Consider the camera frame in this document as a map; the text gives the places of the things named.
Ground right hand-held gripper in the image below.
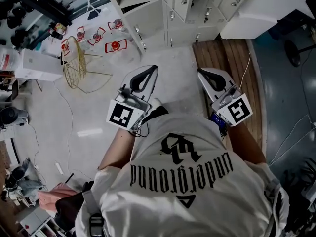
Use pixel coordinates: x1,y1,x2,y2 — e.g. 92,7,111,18
197,67,253,128

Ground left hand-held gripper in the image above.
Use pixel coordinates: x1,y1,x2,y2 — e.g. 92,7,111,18
106,64,159,133

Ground bank of grey locker doors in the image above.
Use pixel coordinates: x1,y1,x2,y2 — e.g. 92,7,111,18
100,0,309,53

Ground person's right forearm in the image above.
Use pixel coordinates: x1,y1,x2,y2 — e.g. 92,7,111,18
226,121,268,166

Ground person's left forearm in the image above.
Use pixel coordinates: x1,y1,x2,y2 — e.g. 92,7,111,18
98,128,136,171

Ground brown wooden slatted platform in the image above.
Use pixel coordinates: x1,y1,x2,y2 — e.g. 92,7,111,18
192,39,268,155

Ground white shoe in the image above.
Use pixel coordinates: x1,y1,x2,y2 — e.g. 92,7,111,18
150,97,162,111

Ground black trouser leg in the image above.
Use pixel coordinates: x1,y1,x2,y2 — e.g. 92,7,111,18
141,105,170,127

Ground small blue screen device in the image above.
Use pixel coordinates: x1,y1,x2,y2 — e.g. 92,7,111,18
209,112,227,131

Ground red framed glass ornament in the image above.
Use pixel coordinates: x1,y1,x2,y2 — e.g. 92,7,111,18
87,27,106,46
76,26,86,42
107,18,124,31
104,39,128,54
61,39,71,57

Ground white stand with black base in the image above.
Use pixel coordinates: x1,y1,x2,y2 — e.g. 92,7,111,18
85,0,102,21

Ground black office chair base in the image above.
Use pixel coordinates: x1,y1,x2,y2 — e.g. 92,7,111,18
283,39,316,68

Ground colourful drink cans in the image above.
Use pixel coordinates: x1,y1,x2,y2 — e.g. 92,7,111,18
48,22,68,40

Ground white cardboard box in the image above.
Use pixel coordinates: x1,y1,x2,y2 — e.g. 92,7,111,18
14,48,64,82

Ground white power strip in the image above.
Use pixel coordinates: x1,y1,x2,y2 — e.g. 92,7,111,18
54,160,65,175

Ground white printed t-shirt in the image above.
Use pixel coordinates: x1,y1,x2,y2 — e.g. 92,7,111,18
75,114,291,237

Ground white bucket with red label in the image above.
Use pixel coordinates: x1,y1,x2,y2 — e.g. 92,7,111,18
0,45,20,72

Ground black round speaker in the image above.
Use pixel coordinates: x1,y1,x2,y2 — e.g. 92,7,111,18
0,106,29,128

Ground pink cloth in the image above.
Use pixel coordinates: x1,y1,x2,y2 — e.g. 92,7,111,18
37,182,80,212

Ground blue denim cloth pile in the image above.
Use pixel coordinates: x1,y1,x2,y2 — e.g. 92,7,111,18
6,158,43,205

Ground white low shelf unit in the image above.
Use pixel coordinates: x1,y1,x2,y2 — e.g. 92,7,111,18
19,206,65,237

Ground cream cable on platform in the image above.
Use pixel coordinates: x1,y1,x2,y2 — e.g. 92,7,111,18
238,52,252,90

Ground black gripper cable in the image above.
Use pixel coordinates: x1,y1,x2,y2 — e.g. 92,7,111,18
132,121,150,138

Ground gold wire chair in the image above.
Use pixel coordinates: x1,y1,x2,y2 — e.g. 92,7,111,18
60,36,113,94

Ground thin white floor cable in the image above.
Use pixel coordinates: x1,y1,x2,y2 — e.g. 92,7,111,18
54,86,75,166

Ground white cable on dark floor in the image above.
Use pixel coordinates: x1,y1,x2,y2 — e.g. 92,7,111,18
268,114,316,168

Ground grey harness strap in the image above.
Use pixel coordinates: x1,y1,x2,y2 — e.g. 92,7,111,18
82,188,105,237

